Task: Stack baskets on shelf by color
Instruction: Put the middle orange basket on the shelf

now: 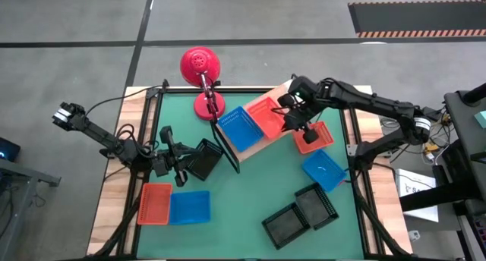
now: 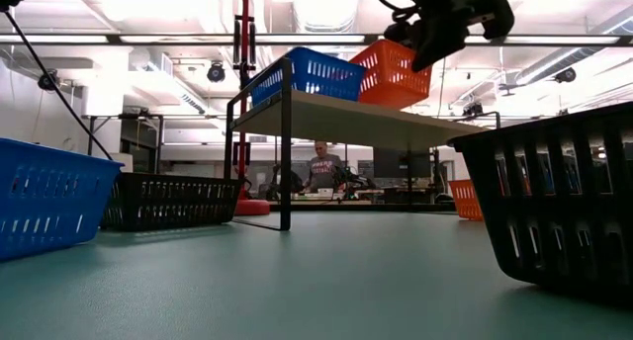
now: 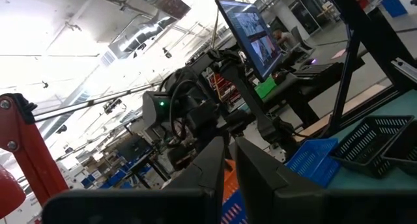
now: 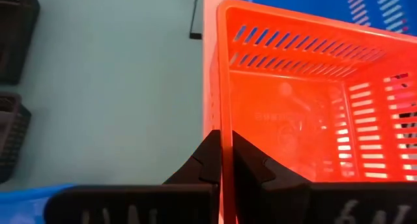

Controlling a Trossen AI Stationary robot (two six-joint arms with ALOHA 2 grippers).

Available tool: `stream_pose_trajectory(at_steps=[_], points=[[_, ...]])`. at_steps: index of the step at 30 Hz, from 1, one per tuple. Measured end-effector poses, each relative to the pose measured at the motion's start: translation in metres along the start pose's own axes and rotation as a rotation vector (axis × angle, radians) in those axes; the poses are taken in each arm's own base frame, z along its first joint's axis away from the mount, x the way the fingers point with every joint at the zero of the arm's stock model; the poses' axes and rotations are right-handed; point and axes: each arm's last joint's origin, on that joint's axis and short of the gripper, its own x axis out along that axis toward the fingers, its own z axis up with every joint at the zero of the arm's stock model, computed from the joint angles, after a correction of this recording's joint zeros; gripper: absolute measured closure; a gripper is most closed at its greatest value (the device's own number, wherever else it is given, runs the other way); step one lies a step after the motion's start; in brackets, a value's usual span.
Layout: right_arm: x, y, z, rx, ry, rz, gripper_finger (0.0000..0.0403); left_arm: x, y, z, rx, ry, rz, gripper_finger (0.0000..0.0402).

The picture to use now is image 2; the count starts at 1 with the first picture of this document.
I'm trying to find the wooden shelf with black frame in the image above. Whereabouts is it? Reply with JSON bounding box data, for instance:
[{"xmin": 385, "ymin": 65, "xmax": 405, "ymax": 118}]
[{"xmin": 223, "ymin": 56, "xmax": 501, "ymax": 232}]

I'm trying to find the green table mat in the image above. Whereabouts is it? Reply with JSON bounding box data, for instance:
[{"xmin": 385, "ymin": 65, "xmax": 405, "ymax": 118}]
[{"xmin": 0, "ymin": 209, "xmax": 633, "ymax": 340}]

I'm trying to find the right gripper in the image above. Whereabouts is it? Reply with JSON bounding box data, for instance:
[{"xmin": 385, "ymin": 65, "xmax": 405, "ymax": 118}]
[{"xmin": 383, "ymin": 0, "xmax": 515, "ymax": 73}]

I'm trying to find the black aluminium rig frame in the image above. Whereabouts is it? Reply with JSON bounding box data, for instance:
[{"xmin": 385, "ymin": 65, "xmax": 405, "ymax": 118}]
[{"xmin": 231, "ymin": 201, "xmax": 459, "ymax": 232}]

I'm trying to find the person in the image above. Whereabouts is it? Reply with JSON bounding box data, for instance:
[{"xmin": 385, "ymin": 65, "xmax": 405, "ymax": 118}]
[{"xmin": 300, "ymin": 140, "xmax": 348, "ymax": 194}]

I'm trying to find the orange plastic slotted basket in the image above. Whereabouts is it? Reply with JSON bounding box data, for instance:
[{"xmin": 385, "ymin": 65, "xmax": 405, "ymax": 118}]
[
  {"xmin": 447, "ymin": 179, "xmax": 485, "ymax": 221},
  {"xmin": 348, "ymin": 38, "xmax": 433, "ymax": 111}
]

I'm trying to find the cluttered background desk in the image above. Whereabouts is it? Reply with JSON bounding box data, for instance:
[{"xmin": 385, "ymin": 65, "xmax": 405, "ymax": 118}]
[{"xmin": 246, "ymin": 164, "xmax": 382, "ymax": 206}]

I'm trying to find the black plastic slotted basket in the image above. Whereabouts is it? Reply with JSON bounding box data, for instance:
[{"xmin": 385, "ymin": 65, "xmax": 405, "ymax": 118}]
[
  {"xmin": 100, "ymin": 171, "xmax": 244, "ymax": 233},
  {"xmin": 447, "ymin": 101, "xmax": 633, "ymax": 306}
]

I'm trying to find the red desk lamp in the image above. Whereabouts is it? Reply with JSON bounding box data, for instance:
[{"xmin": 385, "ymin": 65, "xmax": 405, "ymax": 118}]
[{"xmin": 216, "ymin": 0, "xmax": 276, "ymax": 217}]

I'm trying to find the silver ceiling duct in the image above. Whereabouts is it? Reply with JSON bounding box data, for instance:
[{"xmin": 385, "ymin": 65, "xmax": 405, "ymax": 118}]
[{"xmin": 497, "ymin": 3, "xmax": 633, "ymax": 92}]

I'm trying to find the blue plastic slotted basket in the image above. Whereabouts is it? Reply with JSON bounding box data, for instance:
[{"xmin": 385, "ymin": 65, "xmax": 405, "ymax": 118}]
[
  {"xmin": 249, "ymin": 46, "xmax": 368, "ymax": 108},
  {"xmin": 0, "ymin": 136, "xmax": 125, "ymax": 263}
]

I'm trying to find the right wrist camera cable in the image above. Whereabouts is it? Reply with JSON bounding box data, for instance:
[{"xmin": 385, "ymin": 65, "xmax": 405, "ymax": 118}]
[{"xmin": 370, "ymin": 0, "xmax": 421, "ymax": 24}]

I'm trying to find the dark background monitor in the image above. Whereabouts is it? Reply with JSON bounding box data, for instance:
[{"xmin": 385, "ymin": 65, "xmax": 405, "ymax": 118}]
[{"xmin": 373, "ymin": 146, "xmax": 435, "ymax": 181}]

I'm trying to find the overhead light bar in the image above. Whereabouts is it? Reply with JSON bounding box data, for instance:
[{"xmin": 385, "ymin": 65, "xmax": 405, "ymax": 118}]
[{"xmin": 0, "ymin": 32, "xmax": 633, "ymax": 47}]

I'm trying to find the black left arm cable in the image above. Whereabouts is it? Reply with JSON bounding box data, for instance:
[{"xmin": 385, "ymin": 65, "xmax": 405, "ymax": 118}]
[{"xmin": 3, "ymin": 8, "xmax": 114, "ymax": 162}]

